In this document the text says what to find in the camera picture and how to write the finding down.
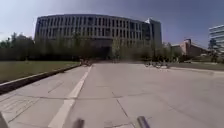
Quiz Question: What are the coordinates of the grey concrete kerb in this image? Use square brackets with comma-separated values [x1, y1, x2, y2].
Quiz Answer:
[0, 63, 83, 96]

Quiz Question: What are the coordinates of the row of trees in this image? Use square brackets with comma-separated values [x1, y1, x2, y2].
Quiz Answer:
[0, 32, 184, 63]

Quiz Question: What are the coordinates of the row of parked bicycles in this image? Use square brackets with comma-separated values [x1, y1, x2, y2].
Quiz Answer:
[143, 60, 171, 70]

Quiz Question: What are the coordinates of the robot's own part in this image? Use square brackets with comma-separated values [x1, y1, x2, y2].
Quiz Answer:
[72, 118, 85, 128]
[136, 115, 151, 128]

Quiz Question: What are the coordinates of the tree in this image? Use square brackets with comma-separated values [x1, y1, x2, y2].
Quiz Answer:
[207, 38, 220, 63]

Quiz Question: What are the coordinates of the large curved grey building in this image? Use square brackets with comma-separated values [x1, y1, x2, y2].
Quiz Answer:
[33, 13, 163, 59]

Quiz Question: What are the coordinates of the grass lawn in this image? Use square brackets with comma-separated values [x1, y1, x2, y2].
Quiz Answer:
[0, 60, 81, 84]

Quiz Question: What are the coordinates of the grass strip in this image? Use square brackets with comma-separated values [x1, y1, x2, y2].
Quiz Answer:
[169, 61, 224, 72]

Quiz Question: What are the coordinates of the white painted line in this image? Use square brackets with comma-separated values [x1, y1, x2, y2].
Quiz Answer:
[47, 64, 93, 128]

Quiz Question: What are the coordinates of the grey concrete slab pavement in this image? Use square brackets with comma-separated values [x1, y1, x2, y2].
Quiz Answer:
[0, 62, 224, 128]

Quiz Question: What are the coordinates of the white banded building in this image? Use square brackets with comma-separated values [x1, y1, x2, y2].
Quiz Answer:
[208, 24, 224, 53]

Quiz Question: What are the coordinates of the red brick building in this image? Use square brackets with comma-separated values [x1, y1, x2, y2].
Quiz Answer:
[171, 38, 209, 58]

